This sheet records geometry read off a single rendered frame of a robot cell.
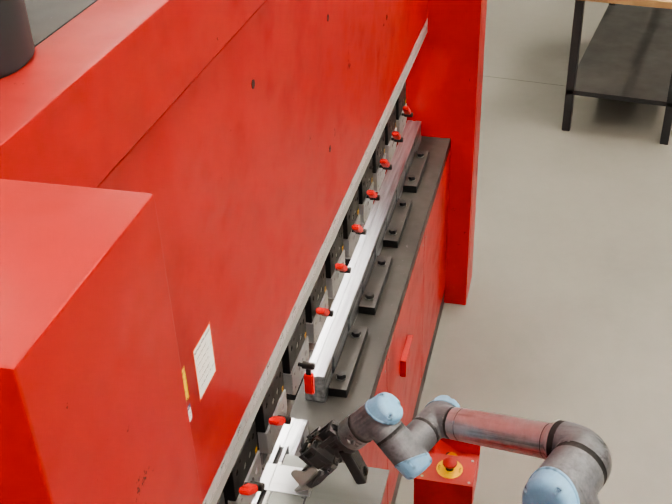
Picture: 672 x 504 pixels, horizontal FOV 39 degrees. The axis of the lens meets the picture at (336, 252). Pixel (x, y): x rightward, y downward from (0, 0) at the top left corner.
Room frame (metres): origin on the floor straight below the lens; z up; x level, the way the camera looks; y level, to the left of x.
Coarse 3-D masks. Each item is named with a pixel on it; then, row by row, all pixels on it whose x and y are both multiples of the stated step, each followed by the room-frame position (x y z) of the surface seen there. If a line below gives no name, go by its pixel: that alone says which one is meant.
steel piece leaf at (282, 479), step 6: (276, 468) 1.67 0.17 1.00; (282, 468) 1.67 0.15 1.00; (288, 468) 1.67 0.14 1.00; (294, 468) 1.67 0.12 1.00; (300, 468) 1.67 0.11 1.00; (276, 474) 1.65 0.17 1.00; (282, 474) 1.65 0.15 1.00; (288, 474) 1.65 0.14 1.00; (276, 480) 1.63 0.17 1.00; (282, 480) 1.63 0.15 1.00; (288, 480) 1.63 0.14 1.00; (294, 480) 1.63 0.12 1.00; (270, 486) 1.61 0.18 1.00; (276, 486) 1.61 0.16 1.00; (282, 486) 1.61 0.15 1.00; (288, 486) 1.61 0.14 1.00; (294, 486) 1.61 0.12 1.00; (282, 492) 1.59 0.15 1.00; (288, 492) 1.59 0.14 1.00; (294, 492) 1.59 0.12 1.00; (300, 492) 1.59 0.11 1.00; (306, 492) 1.59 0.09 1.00
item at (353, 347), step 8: (352, 328) 2.34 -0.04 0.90; (360, 328) 2.34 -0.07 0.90; (360, 336) 2.30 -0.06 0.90; (344, 344) 2.26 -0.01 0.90; (352, 344) 2.26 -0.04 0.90; (360, 344) 2.26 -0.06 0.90; (344, 352) 2.22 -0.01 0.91; (352, 352) 2.22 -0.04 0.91; (360, 352) 2.23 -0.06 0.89; (344, 360) 2.19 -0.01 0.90; (352, 360) 2.19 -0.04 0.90; (336, 368) 2.15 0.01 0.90; (344, 368) 2.15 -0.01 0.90; (352, 368) 2.15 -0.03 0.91; (352, 376) 2.13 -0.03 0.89; (336, 384) 2.08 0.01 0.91; (344, 384) 2.08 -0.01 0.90; (336, 392) 2.06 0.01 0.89; (344, 392) 2.06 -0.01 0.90
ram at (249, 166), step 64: (320, 0) 2.13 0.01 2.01; (384, 0) 2.85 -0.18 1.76; (256, 64) 1.67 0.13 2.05; (320, 64) 2.11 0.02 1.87; (384, 64) 2.84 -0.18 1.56; (192, 128) 1.36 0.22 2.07; (256, 128) 1.64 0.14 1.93; (320, 128) 2.08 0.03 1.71; (192, 192) 1.33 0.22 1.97; (256, 192) 1.61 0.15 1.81; (320, 192) 2.05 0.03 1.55; (192, 256) 1.30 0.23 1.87; (256, 256) 1.58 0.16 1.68; (192, 320) 1.26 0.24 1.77; (256, 320) 1.55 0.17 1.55; (192, 384) 1.23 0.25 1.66; (256, 384) 1.51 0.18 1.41
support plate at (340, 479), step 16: (288, 464) 1.68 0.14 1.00; (304, 464) 1.68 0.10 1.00; (336, 480) 1.62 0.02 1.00; (352, 480) 1.62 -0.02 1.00; (368, 480) 1.62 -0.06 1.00; (384, 480) 1.62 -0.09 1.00; (272, 496) 1.58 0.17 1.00; (288, 496) 1.58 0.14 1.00; (304, 496) 1.58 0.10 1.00; (320, 496) 1.57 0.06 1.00; (336, 496) 1.57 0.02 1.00; (352, 496) 1.57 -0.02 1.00; (368, 496) 1.57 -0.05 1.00
